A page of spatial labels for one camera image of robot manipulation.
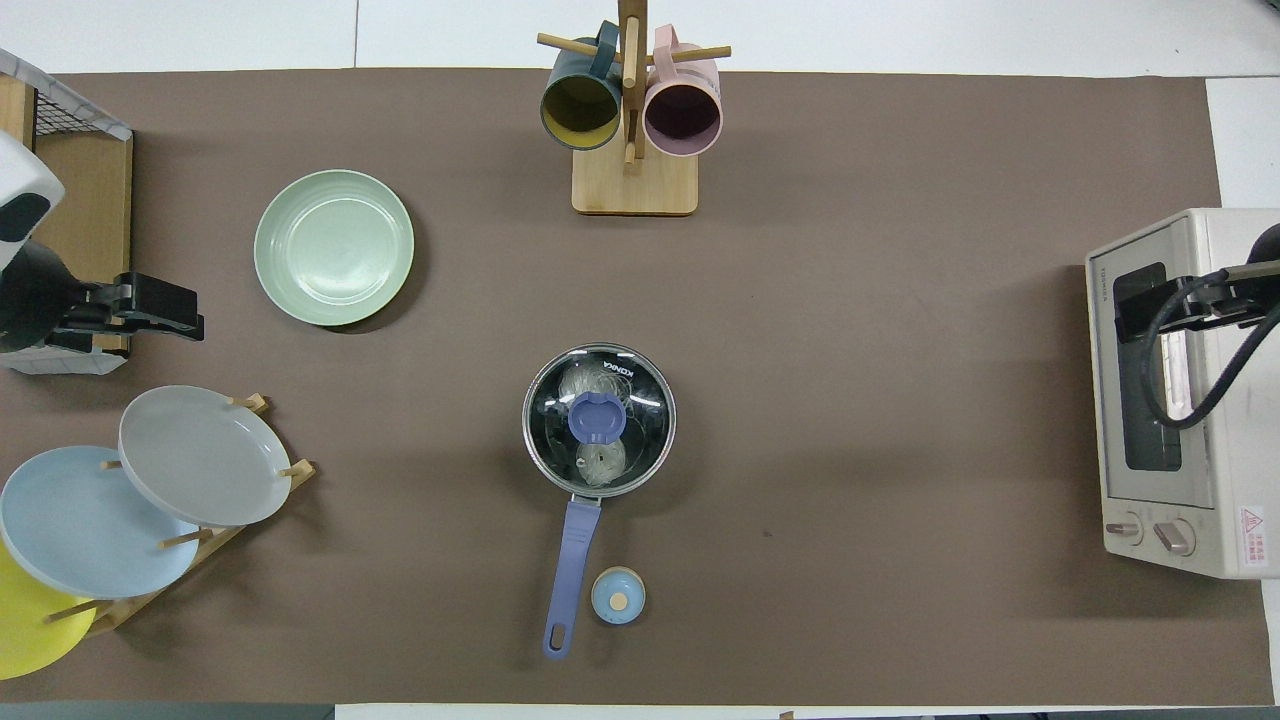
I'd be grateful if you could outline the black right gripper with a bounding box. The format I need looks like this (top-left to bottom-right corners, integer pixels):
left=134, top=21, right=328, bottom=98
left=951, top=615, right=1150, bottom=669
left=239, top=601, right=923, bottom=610
left=1115, top=272, right=1269, bottom=344

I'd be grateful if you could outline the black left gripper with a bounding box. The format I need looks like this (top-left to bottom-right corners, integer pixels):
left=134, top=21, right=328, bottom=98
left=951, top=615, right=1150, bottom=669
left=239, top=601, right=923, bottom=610
left=88, top=272, right=206, bottom=343

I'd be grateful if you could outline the glass lid with blue knob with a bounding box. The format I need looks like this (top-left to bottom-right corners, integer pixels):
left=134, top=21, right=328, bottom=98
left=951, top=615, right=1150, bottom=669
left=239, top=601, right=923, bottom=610
left=524, top=345, right=676, bottom=498

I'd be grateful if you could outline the white vermicelli bundle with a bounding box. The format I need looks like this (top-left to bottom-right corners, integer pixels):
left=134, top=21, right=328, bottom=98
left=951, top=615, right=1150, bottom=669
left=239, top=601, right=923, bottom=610
left=558, top=362, right=631, bottom=489

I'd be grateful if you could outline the grey plate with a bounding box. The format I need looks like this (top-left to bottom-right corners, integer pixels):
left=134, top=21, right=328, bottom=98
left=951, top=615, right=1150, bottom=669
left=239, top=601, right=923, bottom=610
left=118, top=385, right=293, bottom=528

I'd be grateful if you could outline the green plate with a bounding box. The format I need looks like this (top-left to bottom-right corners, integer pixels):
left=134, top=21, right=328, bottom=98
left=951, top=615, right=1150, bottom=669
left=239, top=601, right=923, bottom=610
left=253, top=169, right=415, bottom=328

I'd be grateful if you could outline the light blue plate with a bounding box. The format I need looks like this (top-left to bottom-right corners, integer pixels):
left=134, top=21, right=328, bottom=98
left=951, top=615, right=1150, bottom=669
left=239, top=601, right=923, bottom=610
left=0, top=445, right=201, bottom=601

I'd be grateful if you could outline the wooden plate rack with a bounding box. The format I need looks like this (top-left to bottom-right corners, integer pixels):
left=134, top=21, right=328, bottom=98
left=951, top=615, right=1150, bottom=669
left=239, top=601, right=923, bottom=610
left=40, top=393, right=317, bottom=638

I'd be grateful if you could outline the yellow plate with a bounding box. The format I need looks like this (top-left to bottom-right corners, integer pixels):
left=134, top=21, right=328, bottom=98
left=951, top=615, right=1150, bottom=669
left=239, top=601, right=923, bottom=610
left=0, top=540, right=98, bottom=681

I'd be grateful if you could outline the dark brown wooden board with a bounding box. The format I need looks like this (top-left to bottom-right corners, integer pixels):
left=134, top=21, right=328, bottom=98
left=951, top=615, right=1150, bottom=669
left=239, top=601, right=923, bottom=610
left=35, top=135, right=133, bottom=356

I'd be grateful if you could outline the cream toaster oven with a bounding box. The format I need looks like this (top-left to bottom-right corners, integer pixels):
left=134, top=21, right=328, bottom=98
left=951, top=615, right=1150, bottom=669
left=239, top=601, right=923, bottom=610
left=1086, top=207, right=1280, bottom=580

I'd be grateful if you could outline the light wooden board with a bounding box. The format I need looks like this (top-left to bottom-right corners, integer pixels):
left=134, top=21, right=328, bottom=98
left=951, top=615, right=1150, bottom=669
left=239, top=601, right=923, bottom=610
left=0, top=75, right=37, bottom=151

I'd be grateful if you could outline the brown table mat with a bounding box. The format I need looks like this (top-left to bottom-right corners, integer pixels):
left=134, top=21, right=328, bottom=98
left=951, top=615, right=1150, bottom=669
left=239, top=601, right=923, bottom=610
left=0, top=68, right=1276, bottom=706

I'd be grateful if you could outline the teal mug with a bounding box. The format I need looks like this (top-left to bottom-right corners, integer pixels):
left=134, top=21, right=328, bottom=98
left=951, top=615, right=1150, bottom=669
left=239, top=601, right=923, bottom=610
left=540, top=22, right=623, bottom=152

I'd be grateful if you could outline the wooden mug tree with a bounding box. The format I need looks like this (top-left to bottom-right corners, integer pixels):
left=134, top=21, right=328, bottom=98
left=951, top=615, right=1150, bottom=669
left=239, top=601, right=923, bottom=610
left=537, top=0, right=732, bottom=216

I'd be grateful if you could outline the pink mug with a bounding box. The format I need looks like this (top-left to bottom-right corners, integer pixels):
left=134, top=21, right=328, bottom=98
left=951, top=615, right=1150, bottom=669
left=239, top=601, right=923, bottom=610
left=643, top=25, right=723, bottom=158

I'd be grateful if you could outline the small blue jar with cork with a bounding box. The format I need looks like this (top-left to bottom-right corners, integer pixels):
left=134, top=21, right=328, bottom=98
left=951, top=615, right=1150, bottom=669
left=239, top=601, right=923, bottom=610
left=590, top=566, right=647, bottom=626

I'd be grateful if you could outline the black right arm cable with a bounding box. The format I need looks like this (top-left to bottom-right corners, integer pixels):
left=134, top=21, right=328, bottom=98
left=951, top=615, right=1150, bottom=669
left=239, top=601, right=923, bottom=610
left=1143, top=268, right=1280, bottom=431

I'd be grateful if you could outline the black wire basket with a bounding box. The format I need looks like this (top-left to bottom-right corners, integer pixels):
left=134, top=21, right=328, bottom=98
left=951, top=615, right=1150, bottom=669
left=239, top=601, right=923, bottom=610
left=33, top=85, right=129, bottom=141

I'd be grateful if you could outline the dark pot with blue handle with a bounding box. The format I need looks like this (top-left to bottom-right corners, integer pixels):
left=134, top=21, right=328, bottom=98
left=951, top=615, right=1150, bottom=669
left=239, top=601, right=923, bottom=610
left=522, top=343, right=678, bottom=660

